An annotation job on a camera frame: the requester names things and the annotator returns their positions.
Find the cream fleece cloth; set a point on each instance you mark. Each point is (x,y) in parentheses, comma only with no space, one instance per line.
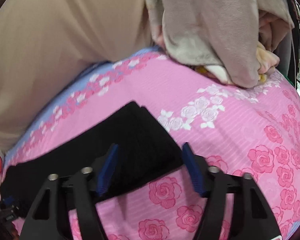
(267,57)

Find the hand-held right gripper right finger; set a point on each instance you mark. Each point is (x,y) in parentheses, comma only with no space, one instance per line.
(193,172)

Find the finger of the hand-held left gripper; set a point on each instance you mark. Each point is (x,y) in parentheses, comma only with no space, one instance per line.
(8,208)

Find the beige curtain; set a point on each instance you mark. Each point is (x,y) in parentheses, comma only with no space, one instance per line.
(52,42)

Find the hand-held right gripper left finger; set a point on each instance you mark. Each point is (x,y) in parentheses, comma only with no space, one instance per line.
(107,172)

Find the grey fleece blanket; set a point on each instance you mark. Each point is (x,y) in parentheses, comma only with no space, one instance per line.
(202,25)

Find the pink floral bedsheet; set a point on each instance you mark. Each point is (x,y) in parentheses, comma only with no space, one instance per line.
(215,135)

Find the black pants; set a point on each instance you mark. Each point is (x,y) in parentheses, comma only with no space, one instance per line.
(140,135)

